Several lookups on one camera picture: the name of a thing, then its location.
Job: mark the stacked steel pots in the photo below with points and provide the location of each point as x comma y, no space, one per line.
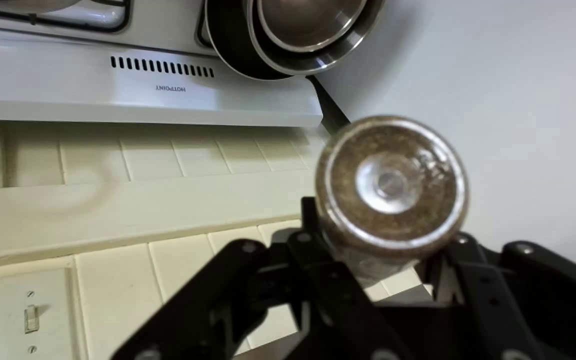
280,46

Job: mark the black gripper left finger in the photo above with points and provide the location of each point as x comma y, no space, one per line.
230,297

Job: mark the white light switch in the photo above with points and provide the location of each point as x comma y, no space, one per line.
39,317

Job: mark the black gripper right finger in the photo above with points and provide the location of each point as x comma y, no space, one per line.
510,305

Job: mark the white gas stove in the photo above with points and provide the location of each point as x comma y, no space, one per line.
133,60

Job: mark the white refrigerator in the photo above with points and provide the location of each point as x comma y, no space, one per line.
499,81

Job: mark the oregano spice bottle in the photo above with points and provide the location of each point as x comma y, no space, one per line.
389,192

